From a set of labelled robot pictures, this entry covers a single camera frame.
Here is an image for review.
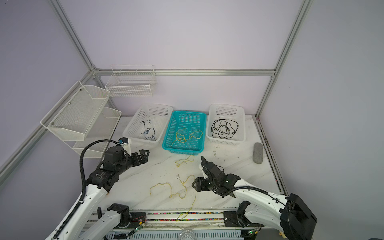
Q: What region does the white mesh wall shelf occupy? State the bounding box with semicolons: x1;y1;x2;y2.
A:
41;81;122;154

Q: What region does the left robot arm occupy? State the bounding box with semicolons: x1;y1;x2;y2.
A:
47;138;150;240

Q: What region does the white plastic basket right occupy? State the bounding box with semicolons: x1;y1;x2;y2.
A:
206;104;246;146

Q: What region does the grey oval stone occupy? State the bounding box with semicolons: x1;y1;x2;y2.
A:
253;143;264;165

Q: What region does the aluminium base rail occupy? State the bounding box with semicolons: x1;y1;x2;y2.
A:
101;206;307;240

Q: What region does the cable bundle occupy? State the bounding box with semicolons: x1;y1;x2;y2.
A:
149;154;198;222

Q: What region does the teal plastic basket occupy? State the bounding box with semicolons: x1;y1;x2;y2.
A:
162;111;207;156

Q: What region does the white wire wall basket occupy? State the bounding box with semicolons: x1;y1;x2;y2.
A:
106;65;157;98

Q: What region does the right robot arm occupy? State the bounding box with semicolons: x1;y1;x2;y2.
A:
192;157;318;240

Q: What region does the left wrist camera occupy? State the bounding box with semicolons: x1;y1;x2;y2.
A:
119;137;132;155

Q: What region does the white plastic basket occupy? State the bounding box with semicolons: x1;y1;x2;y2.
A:
206;104;246;146
123;104;173;145

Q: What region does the white plastic basket left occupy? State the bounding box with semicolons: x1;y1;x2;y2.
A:
123;104;173;145

